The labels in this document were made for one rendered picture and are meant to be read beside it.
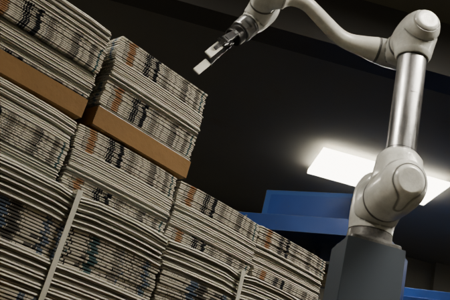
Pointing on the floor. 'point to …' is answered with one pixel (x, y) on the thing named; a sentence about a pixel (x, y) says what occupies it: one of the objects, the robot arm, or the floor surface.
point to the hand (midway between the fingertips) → (203, 61)
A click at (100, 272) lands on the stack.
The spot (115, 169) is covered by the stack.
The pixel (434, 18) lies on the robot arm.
